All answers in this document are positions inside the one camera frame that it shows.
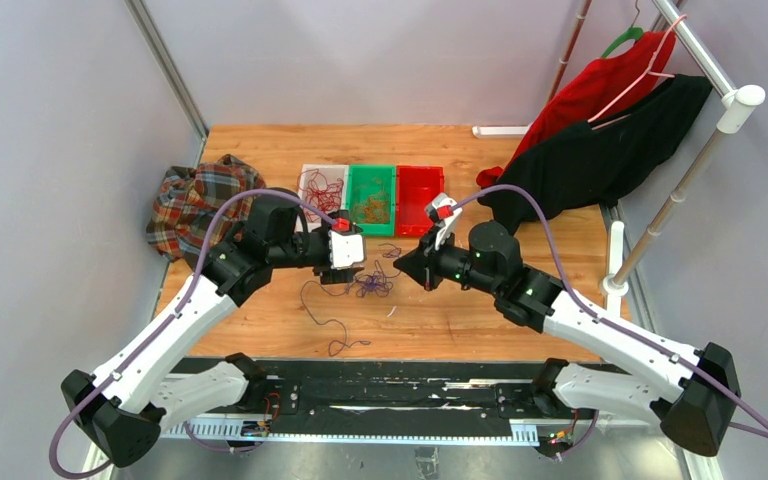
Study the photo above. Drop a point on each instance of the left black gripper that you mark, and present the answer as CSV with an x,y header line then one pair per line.
x,y
336,275

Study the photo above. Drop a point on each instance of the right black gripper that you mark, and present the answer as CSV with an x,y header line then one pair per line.
x,y
421,263

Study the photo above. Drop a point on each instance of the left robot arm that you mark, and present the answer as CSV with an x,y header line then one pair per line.
x,y
126,403

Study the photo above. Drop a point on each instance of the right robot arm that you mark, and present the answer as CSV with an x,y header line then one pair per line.
x,y
689,393

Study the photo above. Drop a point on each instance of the red plastic bin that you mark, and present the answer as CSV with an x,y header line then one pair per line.
x,y
417,186

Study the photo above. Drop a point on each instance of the green plastic bin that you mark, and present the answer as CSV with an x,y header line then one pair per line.
x,y
372,198

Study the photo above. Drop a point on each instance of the white plastic bin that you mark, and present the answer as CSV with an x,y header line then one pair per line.
x,y
324,186

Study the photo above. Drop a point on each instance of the white plastic strip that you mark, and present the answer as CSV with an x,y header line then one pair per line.
x,y
502,132

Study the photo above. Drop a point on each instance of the plaid flannel shirt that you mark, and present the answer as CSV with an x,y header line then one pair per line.
x,y
188,200

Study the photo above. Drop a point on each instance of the black shirt on hanger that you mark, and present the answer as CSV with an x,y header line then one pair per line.
x,y
586,164

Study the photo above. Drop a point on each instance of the red shirt on hanger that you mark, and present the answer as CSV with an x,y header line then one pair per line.
x,y
598,83

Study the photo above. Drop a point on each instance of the pink hanger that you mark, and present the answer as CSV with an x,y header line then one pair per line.
x,y
647,72

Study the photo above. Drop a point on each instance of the green hanger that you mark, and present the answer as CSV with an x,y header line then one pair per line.
x,y
633,33

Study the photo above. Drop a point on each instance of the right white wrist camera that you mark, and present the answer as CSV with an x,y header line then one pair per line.
x,y
444,214

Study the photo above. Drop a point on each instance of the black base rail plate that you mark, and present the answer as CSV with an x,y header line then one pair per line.
x,y
400,402

